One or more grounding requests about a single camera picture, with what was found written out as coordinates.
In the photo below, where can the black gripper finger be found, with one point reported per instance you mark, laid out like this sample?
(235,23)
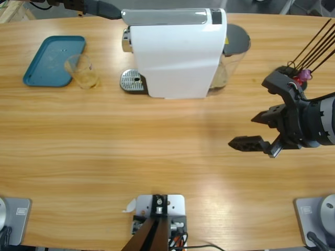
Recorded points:
(107,10)
(247,143)
(272,116)

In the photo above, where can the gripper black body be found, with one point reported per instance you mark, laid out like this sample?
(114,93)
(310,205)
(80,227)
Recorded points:
(293,125)
(70,5)

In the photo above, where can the purple coffee capsule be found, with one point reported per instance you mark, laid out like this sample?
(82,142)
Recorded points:
(305,75)

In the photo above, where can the white capsule coffee machine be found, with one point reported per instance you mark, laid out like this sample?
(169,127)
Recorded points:
(178,60)

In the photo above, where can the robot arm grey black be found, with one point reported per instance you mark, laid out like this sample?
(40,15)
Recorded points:
(324,120)

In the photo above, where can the wooden crate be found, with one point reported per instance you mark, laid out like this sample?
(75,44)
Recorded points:
(13,10)

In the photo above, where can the teal plastic tray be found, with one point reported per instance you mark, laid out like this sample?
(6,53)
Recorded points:
(49,60)

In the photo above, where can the clear glass cup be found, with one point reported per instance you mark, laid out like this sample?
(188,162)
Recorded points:
(85,75)

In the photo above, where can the clear water tank dark lid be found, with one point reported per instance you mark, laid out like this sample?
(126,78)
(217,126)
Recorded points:
(235,39)

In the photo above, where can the white mounting block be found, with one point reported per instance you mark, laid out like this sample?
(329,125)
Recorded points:
(175,206)

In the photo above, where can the dark chair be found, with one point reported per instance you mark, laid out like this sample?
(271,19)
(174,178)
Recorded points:
(328,8)

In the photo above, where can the white tape tag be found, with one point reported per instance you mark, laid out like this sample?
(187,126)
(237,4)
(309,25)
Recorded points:
(130,206)

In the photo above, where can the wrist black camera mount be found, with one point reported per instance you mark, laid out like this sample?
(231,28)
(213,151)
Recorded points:
(277,83)

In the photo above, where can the arm grey base plate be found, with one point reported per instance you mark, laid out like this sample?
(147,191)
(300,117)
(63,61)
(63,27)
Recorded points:
(314,217)
(18,217)

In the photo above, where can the white metal frame leg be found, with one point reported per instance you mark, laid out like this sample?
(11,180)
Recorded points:
(285,8)

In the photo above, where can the dark camera post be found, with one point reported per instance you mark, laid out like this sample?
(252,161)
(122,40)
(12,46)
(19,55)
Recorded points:
(154,235)

